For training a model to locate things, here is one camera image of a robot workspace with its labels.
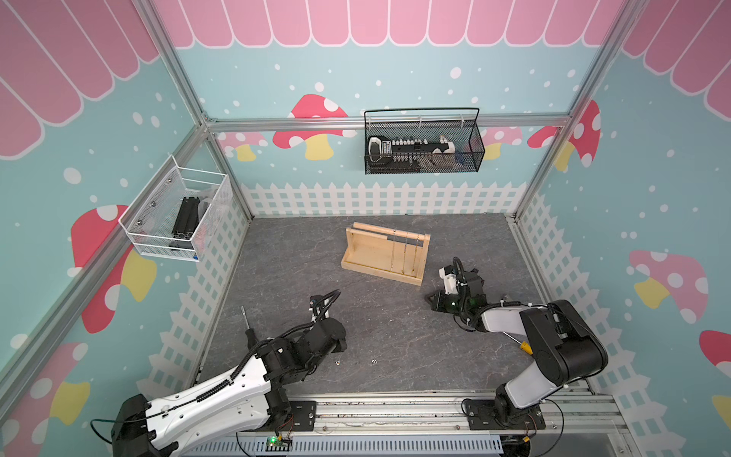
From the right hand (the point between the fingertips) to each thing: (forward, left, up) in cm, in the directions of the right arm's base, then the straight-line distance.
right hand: (425, 296), depth 94 cm
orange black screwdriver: (-12, +56, -1) cm, 57 cm away
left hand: (-15, +27, +8) cm, 32 cm away
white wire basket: (+6, +67, +34) cm, 76 cm away
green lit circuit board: (-40, +43, -5) cm, 59 cm away
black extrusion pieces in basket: (+2, +63, +34) cm, 72 cm away
